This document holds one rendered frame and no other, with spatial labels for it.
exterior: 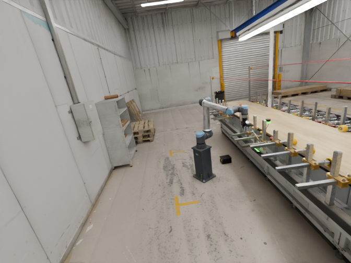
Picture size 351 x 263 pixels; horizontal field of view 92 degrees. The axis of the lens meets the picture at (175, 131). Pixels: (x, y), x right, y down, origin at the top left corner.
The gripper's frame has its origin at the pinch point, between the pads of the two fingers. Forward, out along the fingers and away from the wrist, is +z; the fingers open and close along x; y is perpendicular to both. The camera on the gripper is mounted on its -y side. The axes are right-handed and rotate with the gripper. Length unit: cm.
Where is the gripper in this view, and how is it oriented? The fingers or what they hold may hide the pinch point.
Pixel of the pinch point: (245, 131)
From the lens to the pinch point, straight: 260.8
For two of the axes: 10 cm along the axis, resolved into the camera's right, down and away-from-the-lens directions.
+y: -0.6, -3.0, 9.5
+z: 1.4, 9.4, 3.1
